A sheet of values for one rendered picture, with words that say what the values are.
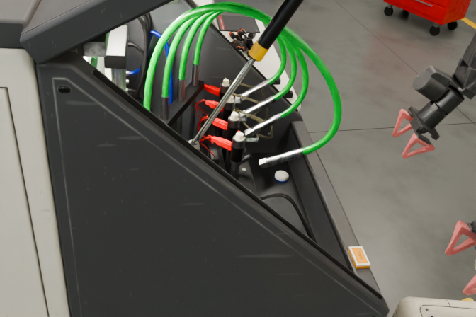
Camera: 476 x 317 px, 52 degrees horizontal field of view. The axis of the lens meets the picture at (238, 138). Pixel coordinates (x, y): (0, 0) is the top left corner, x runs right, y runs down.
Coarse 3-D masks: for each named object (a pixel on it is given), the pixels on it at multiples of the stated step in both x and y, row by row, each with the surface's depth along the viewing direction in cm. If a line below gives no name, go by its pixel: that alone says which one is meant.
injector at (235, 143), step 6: (234, 144) 106; (240, 144) 106; (234, 150) 107; (240, 150) 107; (234, 156) 108; (240, 156) 108; (246, 156) 109; (234, 162) 109; (240, 162) 109; (234, 168) 110; (234, 174) 111
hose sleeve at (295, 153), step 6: (294, 150) 96; (300, 150) 95; (276, 156) 97; (282, 156) 96; (288, 156) 96; (294, 156) 95; (300, 156) 95; (270, 162) 98; (276, 162) 97; (282, 162) 97
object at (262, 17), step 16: (192, 16) 85; (256, 16) 82; (288, 32) 82; (160, 48) 90; (304, 48) 83; (320, 64) 84; (144, 96) 97; (336, 96) 87; (336, 112) 88; (336, 128) 90; (320, 144) 93
